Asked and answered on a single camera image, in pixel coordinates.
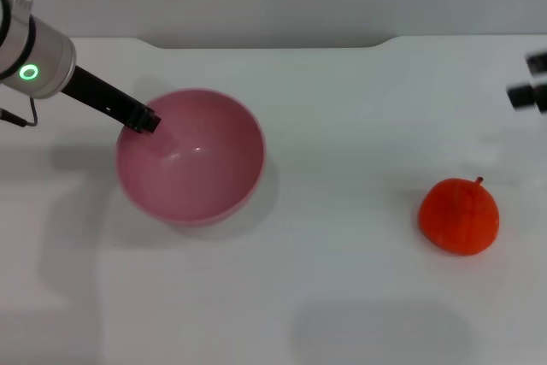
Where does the orange toy fruit with stem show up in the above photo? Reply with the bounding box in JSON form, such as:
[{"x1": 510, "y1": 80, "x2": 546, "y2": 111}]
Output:
[{"x1": 418, "y1": 175, "x2": 501, "y2": 257}]

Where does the pink plastic bowl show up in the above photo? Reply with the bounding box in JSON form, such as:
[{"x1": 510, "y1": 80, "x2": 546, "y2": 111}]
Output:
[{"x1": 115, "y1": 87, "x2": 268, "y2": 226}]

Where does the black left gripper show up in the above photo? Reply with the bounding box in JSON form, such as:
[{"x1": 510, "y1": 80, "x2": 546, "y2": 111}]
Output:
[{"x1": 59, "y1": 64, "x2": 163, "y2": 135}]

